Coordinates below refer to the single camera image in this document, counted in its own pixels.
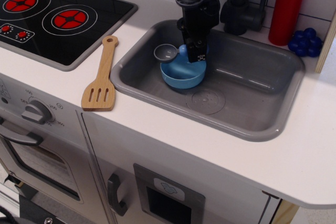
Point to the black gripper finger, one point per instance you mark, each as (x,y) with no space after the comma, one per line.
(196,51)

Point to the red squeeze bottle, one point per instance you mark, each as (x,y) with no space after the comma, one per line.
(284,21)

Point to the blue toy grape bunch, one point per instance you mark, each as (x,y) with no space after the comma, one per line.
(305,43)

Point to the toy oven door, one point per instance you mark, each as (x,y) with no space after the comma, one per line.
(48,167)

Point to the grey oven door handle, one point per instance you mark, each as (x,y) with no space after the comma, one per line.
(29,139)

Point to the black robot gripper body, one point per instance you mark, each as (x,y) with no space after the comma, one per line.
(199,17)

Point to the grey oven knob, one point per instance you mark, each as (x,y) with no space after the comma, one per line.
(36,112)

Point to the dark grey toy faucet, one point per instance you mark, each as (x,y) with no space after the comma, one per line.
(238,16)

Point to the grey cabinet door handle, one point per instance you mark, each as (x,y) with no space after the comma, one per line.
(119,207)

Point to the grey dishwasher panel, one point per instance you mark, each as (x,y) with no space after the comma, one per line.
(167,200)

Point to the light blue plastic bowl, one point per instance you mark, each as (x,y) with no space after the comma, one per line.
(182,74)

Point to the grey plastic sink basin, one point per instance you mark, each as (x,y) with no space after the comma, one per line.
(247,91)

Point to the wooden slotted spatula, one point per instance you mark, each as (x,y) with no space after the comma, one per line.
(100,94)

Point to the black toy stove top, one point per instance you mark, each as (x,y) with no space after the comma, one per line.
(60,33)

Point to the blue handled metal spoon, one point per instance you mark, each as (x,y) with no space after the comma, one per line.
(166,53)

